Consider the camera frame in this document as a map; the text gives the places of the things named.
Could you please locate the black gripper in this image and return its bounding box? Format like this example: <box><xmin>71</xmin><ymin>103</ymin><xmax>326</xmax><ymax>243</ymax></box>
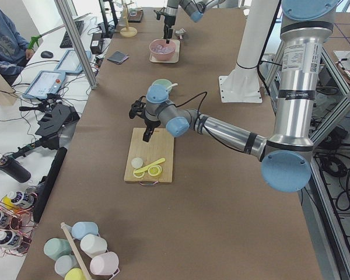
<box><xmin>164</xmin><ymin>14</ymin><xmax>175</xmax><ymax>44</ymax></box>
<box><xmin>142</xmin><ymin>116</ymin><xmax>159</xmax><ymax>142</ymax></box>

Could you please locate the white plastic spoon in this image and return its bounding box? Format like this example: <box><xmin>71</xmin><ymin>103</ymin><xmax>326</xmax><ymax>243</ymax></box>
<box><xmin>167</xmin><ymin>83</ymin><xmax>179</xmax><ymax>90</ymax></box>

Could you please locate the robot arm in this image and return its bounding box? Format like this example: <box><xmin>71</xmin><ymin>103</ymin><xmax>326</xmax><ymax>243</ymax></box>
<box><xmin>140</xmin><ymin>1</ymin><xmax>337</xmax><ymax>193</ymax></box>
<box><xmin>163</xmin><ymin>0</ymin><xmax>224</xmax><ymax>44</ymax></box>

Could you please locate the pile of clear ice cubes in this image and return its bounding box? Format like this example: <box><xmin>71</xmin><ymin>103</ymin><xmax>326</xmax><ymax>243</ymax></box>
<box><xmin>151</xmin><ymin>44</ymin><xmax>175</xmax><ymax>55</ymax></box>

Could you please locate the pink bowl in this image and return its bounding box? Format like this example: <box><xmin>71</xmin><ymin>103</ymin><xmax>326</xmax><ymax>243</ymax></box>
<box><xmin>149</xmin><ymin>39</ymin><xmax>176</xmax><ymax>61</ymax></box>

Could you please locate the mint green bowl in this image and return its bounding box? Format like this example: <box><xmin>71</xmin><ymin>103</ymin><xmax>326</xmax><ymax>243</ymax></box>
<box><xmin>152</xmin><ymin>79</ymin><xmax>173</xmax><ymax>93</ymax></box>

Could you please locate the wooden cutting board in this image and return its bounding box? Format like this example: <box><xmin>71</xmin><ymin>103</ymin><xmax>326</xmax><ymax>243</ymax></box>
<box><xmin>124</xmin><ymin>128</ymin><xmax>174</xmax><ymax>183</ymax></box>

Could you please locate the lemon end piece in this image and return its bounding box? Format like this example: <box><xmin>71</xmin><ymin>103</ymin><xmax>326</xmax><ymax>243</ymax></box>
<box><xmin>131</xmin><ymin>157</ymin><xmax>144</xmax><ymax>169</ymax></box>

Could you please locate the wooden mug tree stand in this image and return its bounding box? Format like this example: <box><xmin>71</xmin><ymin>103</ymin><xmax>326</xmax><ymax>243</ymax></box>
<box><xmin>120</xmin><ymin>0</ymin><xmax>137</xmax><ymax>37</ymax></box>

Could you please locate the lemon slice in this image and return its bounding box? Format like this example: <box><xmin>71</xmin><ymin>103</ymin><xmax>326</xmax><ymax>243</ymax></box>
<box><xmin>147</xmin><ymin>164</ymin><xmax>162</xmax><ymax>177</ymax></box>
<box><xmin>133</xmin><ymin>170</ymin><xmax>145</xmax><ymax>179</ymax></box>

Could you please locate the grey folded cloth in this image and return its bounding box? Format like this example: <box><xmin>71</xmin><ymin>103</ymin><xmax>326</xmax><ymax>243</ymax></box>
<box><xmin>107</xmin><ymin>51</ymin><xmax>130</xmax><ymax>65</ymax></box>

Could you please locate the white pillar stand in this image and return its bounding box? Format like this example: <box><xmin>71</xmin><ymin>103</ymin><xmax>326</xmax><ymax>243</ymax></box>
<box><xmin>219</xmin><ymin>0</ymin><xmax>281</xmax><ymax>103</ymax></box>

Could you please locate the teach pendant tablet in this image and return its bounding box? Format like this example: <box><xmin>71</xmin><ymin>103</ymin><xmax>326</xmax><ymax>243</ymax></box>
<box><xmin>22</xmin><ymin>71</ymin><xmax>66</xmax><ymax>100</ymax></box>
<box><xmin>54</xmin><ymin>50</ymin><xmax>82</xmax><ymax>75</ymax></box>

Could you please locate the pastel cup rack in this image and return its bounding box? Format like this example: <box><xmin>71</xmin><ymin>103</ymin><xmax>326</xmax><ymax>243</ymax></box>
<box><xmin>43</xmin><ymin>221</ymin><xmax>120</xmax><ymax>279</ymax></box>

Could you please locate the person in blue sweater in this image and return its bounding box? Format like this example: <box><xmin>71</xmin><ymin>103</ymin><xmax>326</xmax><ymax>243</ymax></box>
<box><xmin>0</xmin><ymin>9</ymin><xmax>34</xmax><ymax>85</ymax></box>

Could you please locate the aluminium frame post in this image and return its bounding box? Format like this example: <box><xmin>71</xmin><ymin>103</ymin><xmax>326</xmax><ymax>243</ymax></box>
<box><xmin>54</xmin><ymin>0</ymin><xmax>97</xmax><ymax>90</ymax></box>

